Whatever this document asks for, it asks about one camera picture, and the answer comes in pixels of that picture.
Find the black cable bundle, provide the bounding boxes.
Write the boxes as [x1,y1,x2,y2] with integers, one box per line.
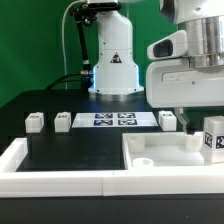
[45,73,91,91]

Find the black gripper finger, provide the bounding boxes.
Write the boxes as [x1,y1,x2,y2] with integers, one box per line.
[175,107,195,135]

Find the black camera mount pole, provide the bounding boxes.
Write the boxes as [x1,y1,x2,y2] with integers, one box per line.
[69,3,97,91]

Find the white square table top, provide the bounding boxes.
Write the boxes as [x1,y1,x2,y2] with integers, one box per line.
[122,132,208,170]

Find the white U-shaped obstacle fence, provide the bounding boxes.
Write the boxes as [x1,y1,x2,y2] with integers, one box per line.
[0,138,224,198]

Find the white fiducial marker sheet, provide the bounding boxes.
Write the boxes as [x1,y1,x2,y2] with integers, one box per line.
[72,112,158,128]

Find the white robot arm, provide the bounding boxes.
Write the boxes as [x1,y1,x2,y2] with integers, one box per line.
[87,0,224,133]

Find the white cable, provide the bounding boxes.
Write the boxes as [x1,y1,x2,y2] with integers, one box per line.
[61,0,88,90]

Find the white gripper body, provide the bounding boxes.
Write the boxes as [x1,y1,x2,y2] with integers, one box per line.
[146,30,224,108]

